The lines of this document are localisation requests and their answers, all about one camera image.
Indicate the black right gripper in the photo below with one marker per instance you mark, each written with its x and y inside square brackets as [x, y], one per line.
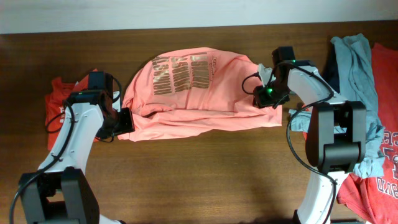
[263, 101]

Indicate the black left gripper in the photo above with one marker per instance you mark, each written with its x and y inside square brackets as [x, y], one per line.
[127, 126]

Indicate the salmon pink t-shirt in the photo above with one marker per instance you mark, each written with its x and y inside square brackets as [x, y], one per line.
[187, 92]

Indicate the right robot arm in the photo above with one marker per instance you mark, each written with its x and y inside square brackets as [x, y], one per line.
[336, 137]

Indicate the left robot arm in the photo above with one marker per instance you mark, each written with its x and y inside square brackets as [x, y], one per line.
[58, 192]

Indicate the navy blue garment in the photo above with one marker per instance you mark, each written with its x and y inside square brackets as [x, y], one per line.
[330, 72]

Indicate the grey t-shirt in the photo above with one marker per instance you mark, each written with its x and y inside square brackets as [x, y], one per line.
[353, 56]

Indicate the red printed t-shirt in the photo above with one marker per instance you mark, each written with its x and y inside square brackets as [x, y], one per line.
[375, 198]

